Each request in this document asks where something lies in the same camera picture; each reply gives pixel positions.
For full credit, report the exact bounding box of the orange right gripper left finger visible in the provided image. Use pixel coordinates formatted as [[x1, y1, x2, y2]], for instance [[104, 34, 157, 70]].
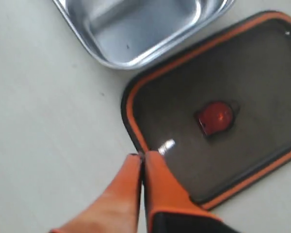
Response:
[[51, 154, 142, 233]]

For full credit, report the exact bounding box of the dark transparent lid orange seal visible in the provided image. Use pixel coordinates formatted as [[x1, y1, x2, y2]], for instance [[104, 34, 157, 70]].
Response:
[[121, 11, 291, 210]]

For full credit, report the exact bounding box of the steel two-compartment lunch box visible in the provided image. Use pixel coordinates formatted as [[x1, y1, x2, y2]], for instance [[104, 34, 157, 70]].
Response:
[[55, 0, 233, 70]]

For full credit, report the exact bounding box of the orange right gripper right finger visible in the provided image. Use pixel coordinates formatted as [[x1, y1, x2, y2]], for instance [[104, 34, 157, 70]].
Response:
[[144, 151, 235, 233]]

